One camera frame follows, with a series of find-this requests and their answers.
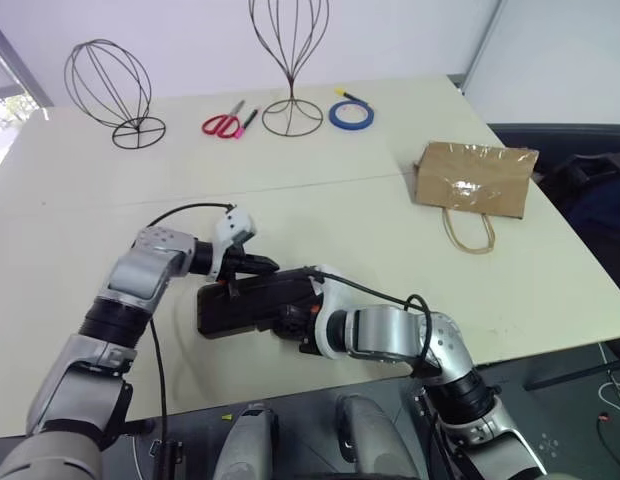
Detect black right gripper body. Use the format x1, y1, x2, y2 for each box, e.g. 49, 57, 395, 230
273, 298, 323, 356

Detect grey rounded shape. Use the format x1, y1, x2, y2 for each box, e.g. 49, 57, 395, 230
211, 401, 281, 480
335, 394, 422, 480

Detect tall wire hat stand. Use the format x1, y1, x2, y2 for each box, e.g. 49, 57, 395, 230
247, 0, 332, 137

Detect black rectangular case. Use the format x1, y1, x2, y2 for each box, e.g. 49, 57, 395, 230
196, 266, 319, 342

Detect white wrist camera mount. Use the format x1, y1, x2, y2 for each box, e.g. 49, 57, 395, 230
308, 276, 360, 360
213, 208, 259, 252

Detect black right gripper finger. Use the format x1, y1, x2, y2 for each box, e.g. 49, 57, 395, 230
258, 303, 292, 334

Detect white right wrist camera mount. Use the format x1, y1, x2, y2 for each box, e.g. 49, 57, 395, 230
308, 276, 360, 360

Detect brown paper bag with handles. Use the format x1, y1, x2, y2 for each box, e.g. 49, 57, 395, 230
411, 141, 540, 255

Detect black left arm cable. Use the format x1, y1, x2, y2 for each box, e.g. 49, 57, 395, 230
145, 201, 237, 451

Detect grey window frame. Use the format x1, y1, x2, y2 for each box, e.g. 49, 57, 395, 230
0, 13, 55, 109

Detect black marker with yellow cap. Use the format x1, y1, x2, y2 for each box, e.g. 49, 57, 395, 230
332, 87, 374, 113

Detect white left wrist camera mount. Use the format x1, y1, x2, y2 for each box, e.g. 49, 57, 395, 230
213, 208, 259, 252

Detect white floor cable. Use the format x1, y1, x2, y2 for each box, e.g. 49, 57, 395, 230
596, 368, 620, 417

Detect black marker with pink cap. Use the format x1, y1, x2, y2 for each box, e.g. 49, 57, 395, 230
232, 105, 260, 140

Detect grey partition post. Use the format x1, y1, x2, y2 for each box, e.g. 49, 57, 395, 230
461, 0, 507, 97

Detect red handled scissors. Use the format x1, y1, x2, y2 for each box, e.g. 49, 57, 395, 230
201, 99, 247, 139

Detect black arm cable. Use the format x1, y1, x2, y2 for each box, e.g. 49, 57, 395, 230
145, 201, 237, 451
309, 269, 434, 379

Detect black backpack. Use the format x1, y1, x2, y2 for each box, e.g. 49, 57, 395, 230
537, 152, 620, 281

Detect blue tape roll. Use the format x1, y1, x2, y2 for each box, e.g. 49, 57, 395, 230
327, 97, 377, 133

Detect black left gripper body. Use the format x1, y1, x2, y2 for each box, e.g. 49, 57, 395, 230
220, 243, 257, 282

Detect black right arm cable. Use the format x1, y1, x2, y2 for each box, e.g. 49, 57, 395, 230
309, 269, 434, 379

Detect round wire hat stand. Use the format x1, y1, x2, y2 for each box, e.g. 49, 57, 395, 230
63, 38, 169, 150

